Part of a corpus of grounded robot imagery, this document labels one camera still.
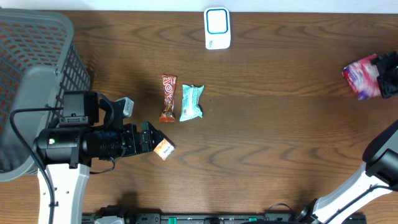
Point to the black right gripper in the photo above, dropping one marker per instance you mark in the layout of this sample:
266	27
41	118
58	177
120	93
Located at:
384	74

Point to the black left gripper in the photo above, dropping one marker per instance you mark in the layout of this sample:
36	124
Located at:
146	137

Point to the small orange snack packet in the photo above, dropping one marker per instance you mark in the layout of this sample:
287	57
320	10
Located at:
164	150

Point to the teal snack packet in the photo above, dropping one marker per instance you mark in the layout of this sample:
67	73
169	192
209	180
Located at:
190	102

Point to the orange brown candy bar wrapper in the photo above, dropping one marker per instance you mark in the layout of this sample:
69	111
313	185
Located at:
169	85

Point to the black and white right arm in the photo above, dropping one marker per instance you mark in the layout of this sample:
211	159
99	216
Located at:
376	177

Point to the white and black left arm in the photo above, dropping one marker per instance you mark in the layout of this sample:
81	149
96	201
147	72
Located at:
91	127

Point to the white barcode scanner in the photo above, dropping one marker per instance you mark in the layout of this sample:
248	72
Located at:
217	28

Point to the grey plastic mesh basket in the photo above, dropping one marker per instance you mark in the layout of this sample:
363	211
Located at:
39	63

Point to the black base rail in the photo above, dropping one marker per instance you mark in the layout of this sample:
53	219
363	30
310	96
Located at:
116	214

